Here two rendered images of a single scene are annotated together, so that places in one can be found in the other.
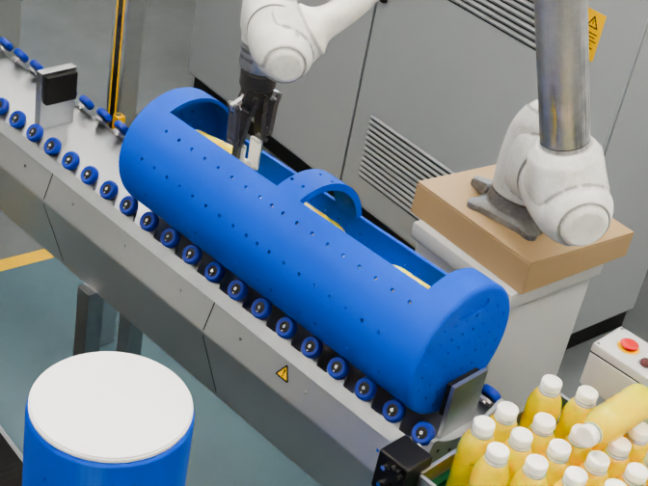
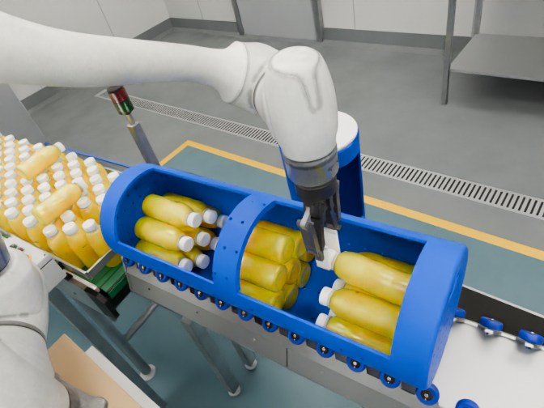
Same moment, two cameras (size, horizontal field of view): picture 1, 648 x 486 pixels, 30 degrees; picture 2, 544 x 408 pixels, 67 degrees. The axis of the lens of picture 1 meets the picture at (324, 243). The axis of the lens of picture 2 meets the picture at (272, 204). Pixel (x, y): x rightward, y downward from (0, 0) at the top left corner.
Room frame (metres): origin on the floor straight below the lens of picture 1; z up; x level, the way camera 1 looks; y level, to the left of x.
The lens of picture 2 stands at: (2.77, 0.14, 1.84)
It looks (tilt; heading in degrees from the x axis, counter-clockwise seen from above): 42 degrees down; 183
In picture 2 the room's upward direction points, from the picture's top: 16 degrees counter-clockwise
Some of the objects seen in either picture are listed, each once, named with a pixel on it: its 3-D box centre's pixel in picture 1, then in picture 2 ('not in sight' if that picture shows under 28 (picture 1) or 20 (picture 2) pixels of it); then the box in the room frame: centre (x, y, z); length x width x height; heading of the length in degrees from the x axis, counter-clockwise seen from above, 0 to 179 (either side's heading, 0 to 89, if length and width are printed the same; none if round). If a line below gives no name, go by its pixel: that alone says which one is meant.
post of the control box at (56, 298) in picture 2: not in sight; (112, 355); (1.90, -0.65, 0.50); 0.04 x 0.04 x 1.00; 51
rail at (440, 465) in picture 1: (489, 434); (135, 229); (1.75, -0.37, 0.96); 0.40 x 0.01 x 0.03; 141
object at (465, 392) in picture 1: (459, 400); not in sight; (1.80, -0.31, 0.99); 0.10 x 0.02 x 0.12; 141
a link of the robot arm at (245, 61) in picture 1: (261, 55); (311, 159); (2.22, 0.19, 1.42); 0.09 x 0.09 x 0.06
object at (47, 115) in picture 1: (57, 97); not in sight; (2.65, 0.72, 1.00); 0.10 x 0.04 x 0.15; 141
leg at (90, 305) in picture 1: (83, 384); not in sight; (2.41, 0.54, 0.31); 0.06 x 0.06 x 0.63; 51
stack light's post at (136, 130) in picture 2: not in sight; (181, 220); (1.28, -0.38, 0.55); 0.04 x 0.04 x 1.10; 51
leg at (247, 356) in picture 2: not in sight; (233, 330); (1.79, -0.21, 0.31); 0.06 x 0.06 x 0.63; 51
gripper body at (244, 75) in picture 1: (256, 89); (316, 192); (2.22, 0.19, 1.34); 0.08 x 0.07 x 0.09; 141
